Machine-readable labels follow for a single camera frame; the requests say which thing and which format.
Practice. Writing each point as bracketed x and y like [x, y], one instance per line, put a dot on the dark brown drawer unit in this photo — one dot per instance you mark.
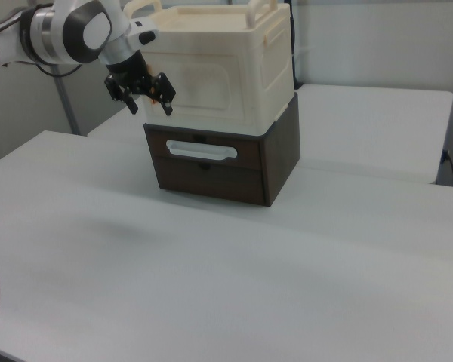
[226, 166]

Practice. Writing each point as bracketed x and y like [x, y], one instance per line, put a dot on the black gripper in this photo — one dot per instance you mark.
[130, 73]

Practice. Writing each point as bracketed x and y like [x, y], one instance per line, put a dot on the grey metal post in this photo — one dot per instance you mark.
[65, 94]

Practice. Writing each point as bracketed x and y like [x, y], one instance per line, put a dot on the cream plastic storage cabinet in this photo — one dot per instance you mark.
[219, 64]

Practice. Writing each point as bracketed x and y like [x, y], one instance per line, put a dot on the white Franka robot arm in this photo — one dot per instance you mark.
[60, 34]

